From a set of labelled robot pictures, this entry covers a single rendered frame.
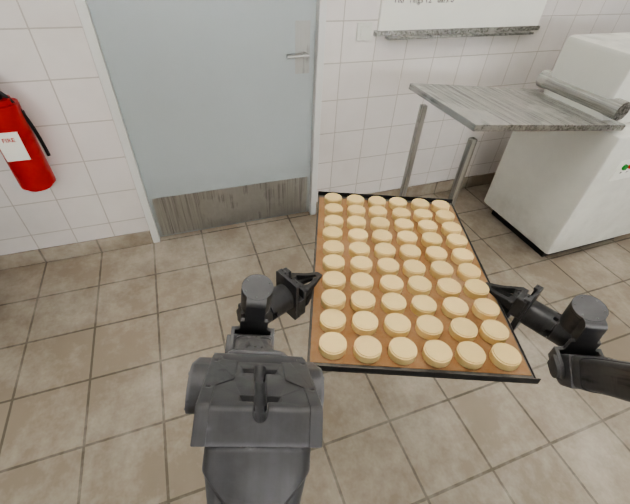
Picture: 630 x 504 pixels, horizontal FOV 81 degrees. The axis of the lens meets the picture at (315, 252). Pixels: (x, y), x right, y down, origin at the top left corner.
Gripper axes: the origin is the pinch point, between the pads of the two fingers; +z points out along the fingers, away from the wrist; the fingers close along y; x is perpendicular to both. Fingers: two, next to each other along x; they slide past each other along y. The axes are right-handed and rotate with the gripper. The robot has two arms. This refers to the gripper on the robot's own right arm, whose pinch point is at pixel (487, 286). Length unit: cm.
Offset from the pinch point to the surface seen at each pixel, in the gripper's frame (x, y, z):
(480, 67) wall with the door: -182, 0, 101
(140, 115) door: 6, -15, 183
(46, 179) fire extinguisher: 55, -35, 184
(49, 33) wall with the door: 31, 23, 189
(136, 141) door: 10, -28, 185
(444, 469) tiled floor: -11, -99, -13
